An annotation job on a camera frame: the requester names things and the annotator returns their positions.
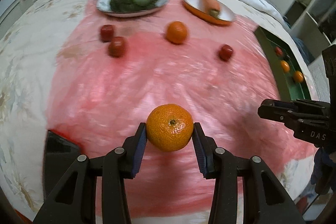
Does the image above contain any white patterned plate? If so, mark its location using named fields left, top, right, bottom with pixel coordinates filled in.
left=96, top=0, right=169, bottom=18

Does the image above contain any green tray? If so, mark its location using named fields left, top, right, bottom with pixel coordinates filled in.
left=254, top=26, right=311, bottom=101

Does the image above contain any orange rimmed plate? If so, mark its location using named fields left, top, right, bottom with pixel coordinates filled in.
left=182, top=0, right=236, bottom=26

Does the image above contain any pink plastic sheet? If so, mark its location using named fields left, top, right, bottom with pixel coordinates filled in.
left=45, top=0, right=318, bottom=221

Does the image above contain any blue folded towel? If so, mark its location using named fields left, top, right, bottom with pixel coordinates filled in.
left=293, top=38, right=315, bottom=65

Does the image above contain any carrot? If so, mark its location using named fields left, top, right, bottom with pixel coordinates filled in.
left=202, top=0, right=221, bottom=18

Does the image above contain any small red fruit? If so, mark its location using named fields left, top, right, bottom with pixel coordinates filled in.
left=100, top=24, right=114, bottom=42
left=108, top=36, right=126, bottom=57

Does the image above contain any yellow orange with stem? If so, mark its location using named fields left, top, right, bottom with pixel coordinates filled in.
left=292, top=71, right=305, bottom=83

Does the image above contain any floral bed sheet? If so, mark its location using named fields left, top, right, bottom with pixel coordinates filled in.
left=1, top=0, right=293, bottom=219

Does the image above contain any large tangerine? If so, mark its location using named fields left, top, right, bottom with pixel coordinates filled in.
left=165, top=21, right=188, bottom=44

